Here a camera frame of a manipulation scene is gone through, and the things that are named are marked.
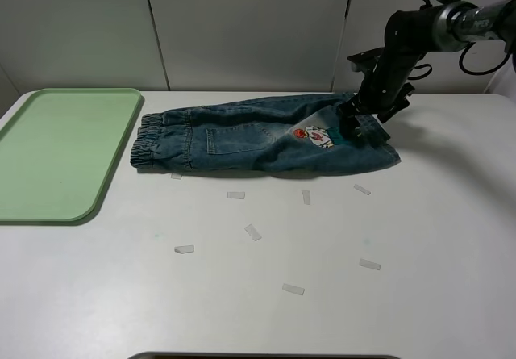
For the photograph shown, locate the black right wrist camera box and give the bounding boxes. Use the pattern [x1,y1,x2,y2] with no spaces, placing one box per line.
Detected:
[347,48,383,73]

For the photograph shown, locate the clear tape piece mid left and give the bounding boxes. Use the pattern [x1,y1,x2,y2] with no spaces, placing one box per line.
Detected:
[227,191,245,199]

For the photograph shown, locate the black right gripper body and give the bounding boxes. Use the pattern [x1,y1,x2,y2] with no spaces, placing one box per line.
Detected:
[339,54,415,123]

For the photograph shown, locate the clear tape piece front right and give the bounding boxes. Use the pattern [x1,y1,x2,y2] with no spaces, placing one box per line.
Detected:
[359,258,381,271]

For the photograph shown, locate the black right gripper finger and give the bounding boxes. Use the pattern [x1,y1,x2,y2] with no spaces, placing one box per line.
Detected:
[339,115,359,140]

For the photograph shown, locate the clear tape piece mid centre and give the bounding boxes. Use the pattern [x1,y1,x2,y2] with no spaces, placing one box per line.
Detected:
[302,190,310,205]

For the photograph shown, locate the clear tape piece front centre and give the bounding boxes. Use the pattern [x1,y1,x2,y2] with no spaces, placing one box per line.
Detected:
[282,283,305,296]

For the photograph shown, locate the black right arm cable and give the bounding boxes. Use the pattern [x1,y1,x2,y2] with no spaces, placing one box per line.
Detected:
[410,0,516,82]

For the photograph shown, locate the light green plastic tray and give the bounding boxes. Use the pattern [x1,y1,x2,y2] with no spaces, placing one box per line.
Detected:
[1,89,143,223]

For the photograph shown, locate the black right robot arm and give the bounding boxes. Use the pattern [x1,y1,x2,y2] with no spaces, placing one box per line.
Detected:
[337,0,515,138]

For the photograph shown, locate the clear tape piece front left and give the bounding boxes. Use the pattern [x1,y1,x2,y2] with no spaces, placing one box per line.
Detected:
[174,244,195,255]

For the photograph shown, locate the children's blue denim shorts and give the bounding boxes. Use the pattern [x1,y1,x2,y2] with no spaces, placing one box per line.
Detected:
[130,93,401,175]

